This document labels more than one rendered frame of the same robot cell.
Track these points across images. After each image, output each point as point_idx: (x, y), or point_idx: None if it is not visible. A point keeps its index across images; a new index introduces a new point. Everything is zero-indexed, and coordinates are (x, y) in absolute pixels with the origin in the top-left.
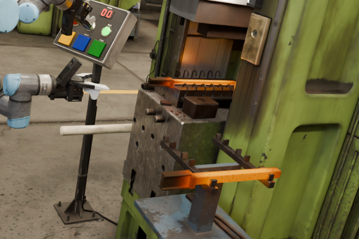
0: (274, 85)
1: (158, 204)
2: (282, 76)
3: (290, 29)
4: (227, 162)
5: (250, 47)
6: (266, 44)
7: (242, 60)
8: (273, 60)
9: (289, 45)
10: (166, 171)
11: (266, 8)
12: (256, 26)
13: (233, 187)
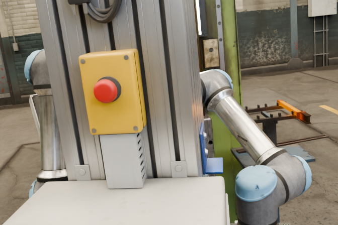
0: (232, 71)
1: (248, 160)
2: (236, 64)
3: (231, 38)
4: (218, 129)
5: (210, 59)
6: (219, 52)
7: (203, 69)
8: (226, 59)
9: (234, 46)
10: (305, 115)
11: (209, 34)
12: (210, 45)
13: (229, 138)
